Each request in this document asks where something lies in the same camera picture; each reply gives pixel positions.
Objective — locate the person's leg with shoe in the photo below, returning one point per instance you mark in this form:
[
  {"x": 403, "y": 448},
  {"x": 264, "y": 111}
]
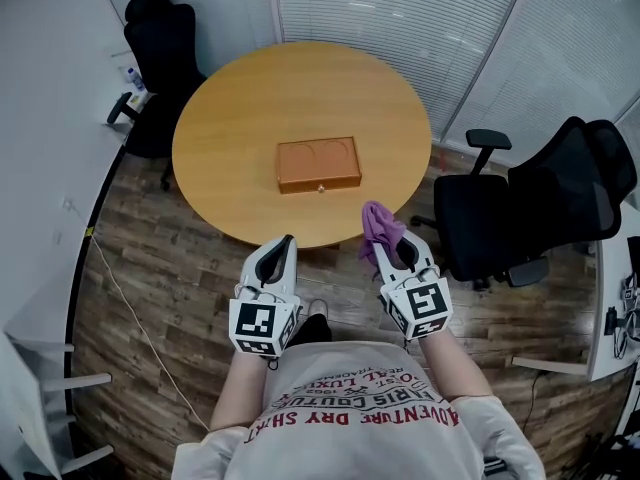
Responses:
[{"x": 312, "y": 329}]

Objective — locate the brown wooden box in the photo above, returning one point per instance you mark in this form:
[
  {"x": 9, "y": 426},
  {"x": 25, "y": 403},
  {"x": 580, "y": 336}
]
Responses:
[{"x": 317, "y": 162}]

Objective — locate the black mesh office chair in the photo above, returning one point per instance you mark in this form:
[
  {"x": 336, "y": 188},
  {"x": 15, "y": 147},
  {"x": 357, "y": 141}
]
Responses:
[{"x": 505, "y": 218}]

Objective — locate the person's right forearm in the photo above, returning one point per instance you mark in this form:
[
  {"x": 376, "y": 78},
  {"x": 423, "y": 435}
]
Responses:
[{"x": 452, "y": 368}]

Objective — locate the purple cloth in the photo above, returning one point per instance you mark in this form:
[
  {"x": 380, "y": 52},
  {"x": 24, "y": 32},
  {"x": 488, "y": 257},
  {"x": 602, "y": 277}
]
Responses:
[{"x": 380, "y": 224}]

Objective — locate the white printed shirt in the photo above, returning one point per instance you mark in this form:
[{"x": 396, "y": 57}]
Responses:
[{"x": 360, "y": 428}]

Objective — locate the white shelf rack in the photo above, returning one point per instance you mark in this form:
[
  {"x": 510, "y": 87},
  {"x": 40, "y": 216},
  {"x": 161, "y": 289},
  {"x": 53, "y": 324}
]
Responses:
[{"x": 30, "y": 398}]

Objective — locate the white desk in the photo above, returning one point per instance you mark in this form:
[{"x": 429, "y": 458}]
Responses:
[{"x": 602, "y": 318}]

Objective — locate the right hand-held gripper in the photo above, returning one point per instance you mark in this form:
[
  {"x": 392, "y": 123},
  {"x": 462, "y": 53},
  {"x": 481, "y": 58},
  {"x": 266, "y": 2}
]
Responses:
[{"x": 422, "y": 308}]

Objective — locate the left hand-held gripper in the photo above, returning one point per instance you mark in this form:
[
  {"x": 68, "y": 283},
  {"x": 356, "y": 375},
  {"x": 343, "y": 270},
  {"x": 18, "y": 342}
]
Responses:
[{"x": 260, "y": 324}]

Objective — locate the clear plastic bottle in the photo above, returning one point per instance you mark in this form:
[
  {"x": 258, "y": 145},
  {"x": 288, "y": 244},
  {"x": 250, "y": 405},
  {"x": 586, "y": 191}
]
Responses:
[{"x": 135, "y": 79}]

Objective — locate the person's left forearm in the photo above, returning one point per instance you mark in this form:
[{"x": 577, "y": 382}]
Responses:
[{"x": 239, "y": 393}]

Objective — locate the black office chair with headrest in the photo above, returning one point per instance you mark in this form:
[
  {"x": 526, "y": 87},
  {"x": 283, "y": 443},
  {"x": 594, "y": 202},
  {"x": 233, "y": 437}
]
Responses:
[{"x": 160, "y": 53}]

